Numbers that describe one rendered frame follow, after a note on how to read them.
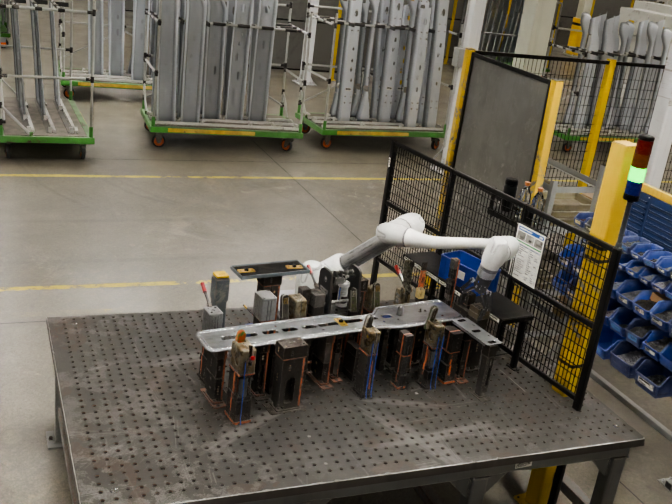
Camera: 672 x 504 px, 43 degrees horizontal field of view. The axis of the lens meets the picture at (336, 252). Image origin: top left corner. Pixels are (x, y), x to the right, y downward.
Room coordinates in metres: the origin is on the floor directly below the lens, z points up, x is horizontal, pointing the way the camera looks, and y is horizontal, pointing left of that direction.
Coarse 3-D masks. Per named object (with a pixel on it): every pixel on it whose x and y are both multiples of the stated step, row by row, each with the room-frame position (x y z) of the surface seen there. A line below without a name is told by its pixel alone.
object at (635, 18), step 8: (624, 8) 16.92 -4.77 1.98; (632, 8) 16.90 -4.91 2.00; (624, 16) 16.86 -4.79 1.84; (632, 16) 16.66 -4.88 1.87; (640, 16) 16.46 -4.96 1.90; (648, 16) 16.29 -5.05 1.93; (656, 16) 16.09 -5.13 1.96; (664, 16) 15.92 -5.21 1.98; (664, 24) 15.86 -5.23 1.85; (632, 40) 16.52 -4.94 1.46; (632, 48) 16.47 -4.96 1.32; (624, 80) 16.47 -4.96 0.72; (624, 88) 16.43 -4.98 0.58; (648, 112) 15.72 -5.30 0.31
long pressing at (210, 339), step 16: (400, 304) 4.01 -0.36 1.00; (416, 304) 4.04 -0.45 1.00; (432, 304) 4.07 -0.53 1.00; (288, 320) 3.65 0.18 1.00; (304, 320) 3.68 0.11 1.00; (320, 320) 3.70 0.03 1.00; (384, 320) 3.80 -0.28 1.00; (400, 320) 3.82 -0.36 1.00; (416, 320) 3.85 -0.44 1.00; (448, 320) 3.91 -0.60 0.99; (208, 336) 3.39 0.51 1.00; (224, 336) 3.41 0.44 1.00; (256, 336) 3.45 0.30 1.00; (272, 336) 3.47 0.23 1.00; (288, 336) 3.49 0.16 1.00; (304, 336) 3.52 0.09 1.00; (320, 336) 3.55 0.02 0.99
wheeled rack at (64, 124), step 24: (24, 0) 9.39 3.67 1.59; (72, 0) 10.71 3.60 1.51; (72, 24) 10.72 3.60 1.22; (0, 48) 8.67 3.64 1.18; (48, 48) 10.60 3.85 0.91; (72, 48) 10.72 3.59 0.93; (0, 72) 8.66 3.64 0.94; (0, 96) 8.66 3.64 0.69; (0, 120) 8.66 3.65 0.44; (24, 120) 9.36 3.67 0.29; (48, 120) 9.43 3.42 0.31; (72, 120) 9.67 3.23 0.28
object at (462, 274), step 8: (448, 256) 4.45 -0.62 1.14; (456, 256) 4.49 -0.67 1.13; (464, 256) 4.49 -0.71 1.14; (472, 256) 4.44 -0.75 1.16; (440, 264) 4.40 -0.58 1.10; (448, 264) 4.36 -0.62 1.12; (464, 264) 4.48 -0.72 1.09; (472, 264) 4.43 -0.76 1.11; (440, 272) 4.39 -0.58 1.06; (448, 272) 4.35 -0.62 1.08; (464, 272) 4.27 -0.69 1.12; (472, 272) 4.23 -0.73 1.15; (464, 280) 4.26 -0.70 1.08; (496, 280) 4.27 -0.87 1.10; (488, 288) 4.23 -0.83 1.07; (496, 288) 4.28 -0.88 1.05
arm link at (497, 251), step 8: (496, 240) 3.84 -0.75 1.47; (504, 240) 3.86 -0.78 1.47; (488, 248) 3.84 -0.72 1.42; (496, 248) 3.82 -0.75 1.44; (504, 248) 3.82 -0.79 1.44; (488, 256) 3.83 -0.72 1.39; (496, 256) 3.82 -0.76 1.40; (504, 256) 3.83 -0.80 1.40; (488, 264) 3.83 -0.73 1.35; (496, 264) 3.82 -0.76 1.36
